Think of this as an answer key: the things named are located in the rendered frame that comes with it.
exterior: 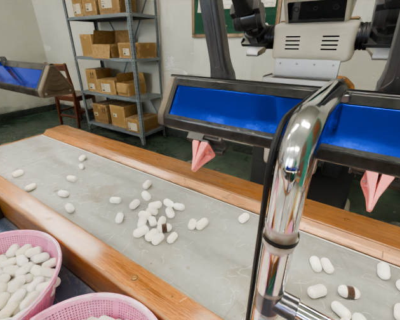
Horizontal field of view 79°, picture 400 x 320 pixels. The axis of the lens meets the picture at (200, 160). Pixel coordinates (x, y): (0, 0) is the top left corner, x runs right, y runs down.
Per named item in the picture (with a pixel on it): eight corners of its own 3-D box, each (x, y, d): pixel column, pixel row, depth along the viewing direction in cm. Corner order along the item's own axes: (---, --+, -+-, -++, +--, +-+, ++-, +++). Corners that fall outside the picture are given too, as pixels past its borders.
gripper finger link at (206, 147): (195, 167, 60) (211, 136, 62) (173, 160, 63) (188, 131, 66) (205, 178, 65) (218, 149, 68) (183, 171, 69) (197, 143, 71)
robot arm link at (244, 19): (263, 18, 92) (249, 21, 94) (256, -5, 83) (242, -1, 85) (260, 39, 90) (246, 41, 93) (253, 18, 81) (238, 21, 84)
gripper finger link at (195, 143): (204, 169, 58) (219, 138, 61) (180, 162, 62) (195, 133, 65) (213, 181, 64) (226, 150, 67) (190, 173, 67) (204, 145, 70)
